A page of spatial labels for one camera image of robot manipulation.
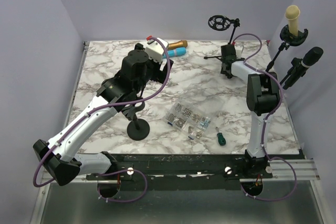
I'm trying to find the blue microphone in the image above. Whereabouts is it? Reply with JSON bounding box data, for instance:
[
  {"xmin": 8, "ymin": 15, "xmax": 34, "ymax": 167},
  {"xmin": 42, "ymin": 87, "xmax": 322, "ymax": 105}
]
[{"xmin": 167, "ymin": 47, "xmax": 187, "ymax": 58}]

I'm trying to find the black tripod microphone stand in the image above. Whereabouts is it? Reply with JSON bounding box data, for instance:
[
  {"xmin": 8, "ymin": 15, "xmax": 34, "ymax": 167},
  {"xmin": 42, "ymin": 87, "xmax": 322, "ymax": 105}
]
[{"xmin": 204, "ymin": 15, "xmax": 241, "ymax": 61}]

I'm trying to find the gold microphone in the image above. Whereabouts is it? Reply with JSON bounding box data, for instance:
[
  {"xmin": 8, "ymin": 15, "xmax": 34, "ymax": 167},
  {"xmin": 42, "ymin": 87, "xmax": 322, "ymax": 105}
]
[{"xmin": 167, "ymin": 40, "xmax": 188, "ymax": 50}]

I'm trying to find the black round-base clip stand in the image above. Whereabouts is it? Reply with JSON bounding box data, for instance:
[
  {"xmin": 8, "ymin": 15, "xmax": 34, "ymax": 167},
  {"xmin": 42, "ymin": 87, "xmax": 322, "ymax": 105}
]
[{"xmin": 121, "ymin": 102, "xmax": 150, "ymax": 141}]

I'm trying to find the cream microphone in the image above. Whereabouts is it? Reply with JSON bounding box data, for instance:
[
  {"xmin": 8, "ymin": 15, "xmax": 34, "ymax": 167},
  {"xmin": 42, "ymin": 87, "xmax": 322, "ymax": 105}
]
[{"xmin": 285, "ymin": 5, "xmax": 300, "ymax": 36}]

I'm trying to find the black microphone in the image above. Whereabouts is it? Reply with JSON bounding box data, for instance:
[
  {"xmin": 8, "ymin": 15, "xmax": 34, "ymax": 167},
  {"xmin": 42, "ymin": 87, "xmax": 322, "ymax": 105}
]
[{"xmin": 282, "ymin": 47, "xmax": 324, "ymax": 90}]

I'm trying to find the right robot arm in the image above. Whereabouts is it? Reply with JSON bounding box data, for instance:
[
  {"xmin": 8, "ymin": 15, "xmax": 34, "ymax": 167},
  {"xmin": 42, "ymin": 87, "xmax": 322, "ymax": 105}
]
[{"xmin": 220, "ymin": 44, "xmax": 280, "ymax": 178}]

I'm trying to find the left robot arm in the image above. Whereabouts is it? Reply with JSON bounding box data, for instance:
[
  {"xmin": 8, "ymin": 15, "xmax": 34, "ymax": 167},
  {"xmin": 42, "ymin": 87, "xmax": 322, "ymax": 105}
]
[{"xmin": 33, "ymin": 36, "xmax": 173, "ymax": 187}]

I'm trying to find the clear plastic screw box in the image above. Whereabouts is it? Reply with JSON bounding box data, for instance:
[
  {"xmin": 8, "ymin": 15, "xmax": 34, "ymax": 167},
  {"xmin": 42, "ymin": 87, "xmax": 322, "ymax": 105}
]
[{"xmin": 164, "ymin": 102, "xmax": 212, "ymax": 140}]

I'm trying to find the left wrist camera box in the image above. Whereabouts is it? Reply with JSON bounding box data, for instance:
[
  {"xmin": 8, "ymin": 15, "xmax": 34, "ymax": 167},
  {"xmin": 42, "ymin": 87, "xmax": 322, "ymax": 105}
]
[{"xmin": 144, "ymin": 36, "xmax": 169, "ymax": 63}]

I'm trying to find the black shock-mount round-base stand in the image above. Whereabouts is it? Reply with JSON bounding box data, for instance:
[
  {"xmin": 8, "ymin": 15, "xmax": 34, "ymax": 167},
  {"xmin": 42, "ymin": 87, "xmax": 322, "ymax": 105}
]
[{"xmin": 266, "ymin": 25, "xmax": 309, "ymax": 72}]

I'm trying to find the green handled screwdriver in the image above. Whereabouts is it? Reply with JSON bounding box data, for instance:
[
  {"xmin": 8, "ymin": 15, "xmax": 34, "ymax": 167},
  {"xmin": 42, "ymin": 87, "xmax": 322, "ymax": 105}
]
[{"xmin": 215, "ymin": 127, "xmax": 226, "ymax": 146}]

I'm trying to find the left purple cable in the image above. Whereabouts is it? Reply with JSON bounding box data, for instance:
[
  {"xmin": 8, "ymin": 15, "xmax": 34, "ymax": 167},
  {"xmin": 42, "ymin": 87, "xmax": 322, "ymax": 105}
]
[{"xmin": 33, "ymin": 37, "xmax": 170, "ymax": 204}]

